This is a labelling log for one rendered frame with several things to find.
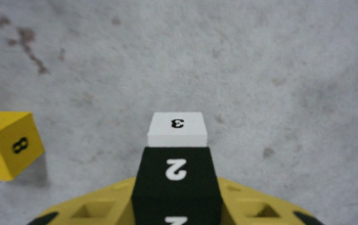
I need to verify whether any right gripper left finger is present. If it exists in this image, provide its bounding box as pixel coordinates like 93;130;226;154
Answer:
35;177;136;225

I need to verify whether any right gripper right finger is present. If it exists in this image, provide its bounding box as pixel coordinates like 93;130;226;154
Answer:
217;177;315;225

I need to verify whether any yellow block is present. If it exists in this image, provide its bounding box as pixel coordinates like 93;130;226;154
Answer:
0;112;43;181

